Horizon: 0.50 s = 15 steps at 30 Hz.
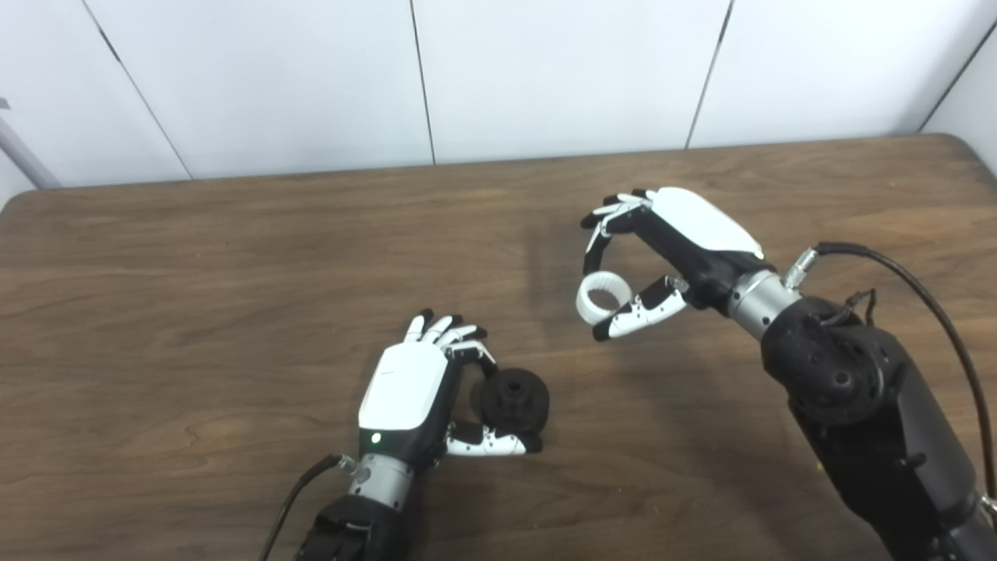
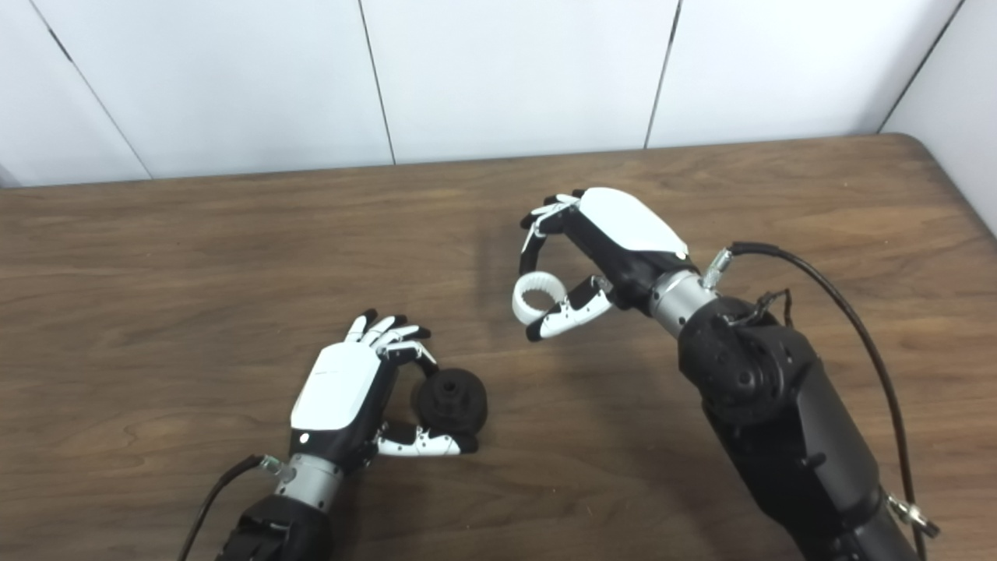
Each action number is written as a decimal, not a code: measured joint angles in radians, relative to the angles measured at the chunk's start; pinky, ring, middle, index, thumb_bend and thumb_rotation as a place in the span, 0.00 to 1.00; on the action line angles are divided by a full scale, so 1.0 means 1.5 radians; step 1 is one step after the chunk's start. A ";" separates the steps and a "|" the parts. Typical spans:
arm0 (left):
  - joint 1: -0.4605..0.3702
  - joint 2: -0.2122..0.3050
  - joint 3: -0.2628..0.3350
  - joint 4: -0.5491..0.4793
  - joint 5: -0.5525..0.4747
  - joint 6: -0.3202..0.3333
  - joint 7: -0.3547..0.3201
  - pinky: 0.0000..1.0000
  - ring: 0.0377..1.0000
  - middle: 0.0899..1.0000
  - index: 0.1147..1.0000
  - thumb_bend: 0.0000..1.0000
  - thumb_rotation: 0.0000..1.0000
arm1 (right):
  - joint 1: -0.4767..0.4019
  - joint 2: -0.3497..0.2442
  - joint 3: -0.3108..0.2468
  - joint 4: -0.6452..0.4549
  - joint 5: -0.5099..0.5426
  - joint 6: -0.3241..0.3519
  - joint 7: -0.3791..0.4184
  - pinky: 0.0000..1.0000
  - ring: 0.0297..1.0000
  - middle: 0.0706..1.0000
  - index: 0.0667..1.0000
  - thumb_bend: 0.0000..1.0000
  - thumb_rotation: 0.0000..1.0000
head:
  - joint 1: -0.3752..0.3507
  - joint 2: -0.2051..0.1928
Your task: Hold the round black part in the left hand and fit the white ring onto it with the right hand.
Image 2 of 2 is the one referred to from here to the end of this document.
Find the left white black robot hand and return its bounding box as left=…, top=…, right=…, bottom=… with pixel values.
left=273, top=309, right=480, bottom=511

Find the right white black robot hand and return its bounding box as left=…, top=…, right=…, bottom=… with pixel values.
left=520, top=187, right=721, bottom=342

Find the round black plastic part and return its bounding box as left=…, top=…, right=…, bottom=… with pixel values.
left=413, top=369, right=489, bottom=437

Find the white plastic ring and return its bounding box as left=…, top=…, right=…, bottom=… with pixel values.
left=512, top=274, right=568, bottom=326

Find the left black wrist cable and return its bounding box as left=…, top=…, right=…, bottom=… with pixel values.
left=178, top=454, right=285, bottom=561

